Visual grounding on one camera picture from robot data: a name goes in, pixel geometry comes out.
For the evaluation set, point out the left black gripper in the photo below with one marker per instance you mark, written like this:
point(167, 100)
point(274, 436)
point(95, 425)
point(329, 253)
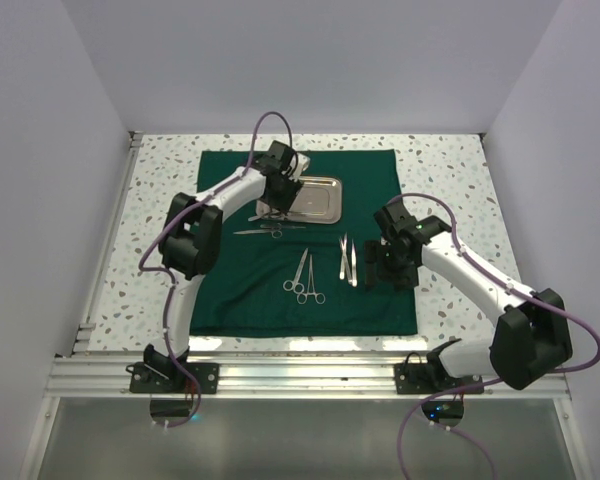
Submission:
point(283, 204)

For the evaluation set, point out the steel surgical scissors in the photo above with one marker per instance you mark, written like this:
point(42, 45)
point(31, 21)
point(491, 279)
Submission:
point(294, 284)

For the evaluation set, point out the steel tweezers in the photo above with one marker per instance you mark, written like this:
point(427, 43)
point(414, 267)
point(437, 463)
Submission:
point(344, 273)
point(352, 261)

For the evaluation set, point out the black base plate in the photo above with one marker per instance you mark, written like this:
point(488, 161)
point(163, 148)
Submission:
point(202, 378)
point(417, 375)

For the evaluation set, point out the stainless steel instrument tray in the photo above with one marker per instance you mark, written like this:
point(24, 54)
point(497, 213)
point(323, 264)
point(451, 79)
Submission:
point(320, 201)

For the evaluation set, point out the small steel scissors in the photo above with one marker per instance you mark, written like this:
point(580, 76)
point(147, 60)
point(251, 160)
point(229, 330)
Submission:
point(275, 231)

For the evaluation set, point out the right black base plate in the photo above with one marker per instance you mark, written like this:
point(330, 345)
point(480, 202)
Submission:
point(417, 375)

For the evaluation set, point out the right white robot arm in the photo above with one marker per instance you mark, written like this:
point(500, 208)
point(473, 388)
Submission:
point(531, 336)

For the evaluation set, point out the aluminium mounting rail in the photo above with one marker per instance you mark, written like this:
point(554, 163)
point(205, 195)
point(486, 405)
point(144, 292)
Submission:
point(242, 375)

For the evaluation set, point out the steel scalpel handle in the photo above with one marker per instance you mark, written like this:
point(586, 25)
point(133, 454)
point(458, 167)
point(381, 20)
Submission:
point(271, 215)

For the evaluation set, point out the steel forceps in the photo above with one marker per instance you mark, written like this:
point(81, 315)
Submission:
point(310, 289)

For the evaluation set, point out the dark green surgical cloth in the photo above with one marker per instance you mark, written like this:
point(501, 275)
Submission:
point(243, 294)

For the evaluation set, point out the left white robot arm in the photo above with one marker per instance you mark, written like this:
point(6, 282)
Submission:
point(189, 245)

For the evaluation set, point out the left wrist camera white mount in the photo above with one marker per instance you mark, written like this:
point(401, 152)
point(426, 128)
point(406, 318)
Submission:
point(302, 164)

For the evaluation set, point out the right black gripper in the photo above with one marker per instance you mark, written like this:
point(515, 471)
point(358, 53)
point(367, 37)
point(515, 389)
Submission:
point(373, 252)

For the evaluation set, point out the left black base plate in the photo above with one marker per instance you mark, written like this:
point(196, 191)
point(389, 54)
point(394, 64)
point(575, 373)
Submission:
point(202, 378)

